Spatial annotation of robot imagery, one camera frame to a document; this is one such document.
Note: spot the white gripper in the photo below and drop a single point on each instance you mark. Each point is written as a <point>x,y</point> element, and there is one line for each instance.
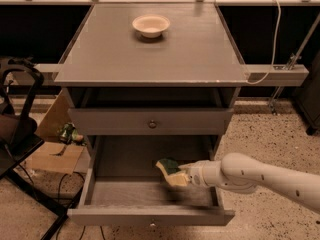
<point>197,174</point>

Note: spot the green and yellow sponge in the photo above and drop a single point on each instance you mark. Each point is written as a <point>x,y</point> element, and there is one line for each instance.
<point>168,167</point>

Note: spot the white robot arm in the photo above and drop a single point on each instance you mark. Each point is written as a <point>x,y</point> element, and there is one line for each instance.
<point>239,173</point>

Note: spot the open grey middle drawer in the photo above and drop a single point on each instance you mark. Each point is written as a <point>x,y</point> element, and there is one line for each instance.
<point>124,187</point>

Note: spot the grey drawer cabinet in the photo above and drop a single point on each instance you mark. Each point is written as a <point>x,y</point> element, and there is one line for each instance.
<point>190,65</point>

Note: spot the grey top drawer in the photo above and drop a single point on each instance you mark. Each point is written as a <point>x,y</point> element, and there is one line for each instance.
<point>144,121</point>

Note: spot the brown cardboard sheet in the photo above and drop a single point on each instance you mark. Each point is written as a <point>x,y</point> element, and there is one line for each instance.
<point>54,155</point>

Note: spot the white ceramic bowl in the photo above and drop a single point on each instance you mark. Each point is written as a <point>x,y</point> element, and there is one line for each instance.
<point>151,26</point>

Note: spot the black chair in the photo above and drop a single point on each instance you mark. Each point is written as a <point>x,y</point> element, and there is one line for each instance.
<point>18,138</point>

